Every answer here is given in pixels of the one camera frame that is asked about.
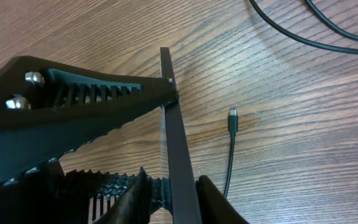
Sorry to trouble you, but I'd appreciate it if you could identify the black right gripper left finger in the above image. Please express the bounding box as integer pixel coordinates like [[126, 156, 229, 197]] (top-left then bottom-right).
[[95, 167, 151, 224]]

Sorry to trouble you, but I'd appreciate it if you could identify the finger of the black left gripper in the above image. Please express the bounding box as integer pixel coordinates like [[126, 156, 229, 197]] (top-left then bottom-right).
[[0, 56, 177, 182], [0, 160, 172, 224]]

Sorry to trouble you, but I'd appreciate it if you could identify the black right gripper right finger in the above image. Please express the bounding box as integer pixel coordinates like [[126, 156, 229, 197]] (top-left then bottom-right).
[[196, 175, 249, 224]]

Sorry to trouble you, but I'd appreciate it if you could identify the smartphone with teal screen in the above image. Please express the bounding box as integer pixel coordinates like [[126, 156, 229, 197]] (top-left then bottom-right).
[[160, 47, 202, 224]]

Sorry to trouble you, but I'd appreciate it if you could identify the black USB-C charging cable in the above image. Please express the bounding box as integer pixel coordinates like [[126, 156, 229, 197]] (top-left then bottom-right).
[[223, 0, 358, 200]]

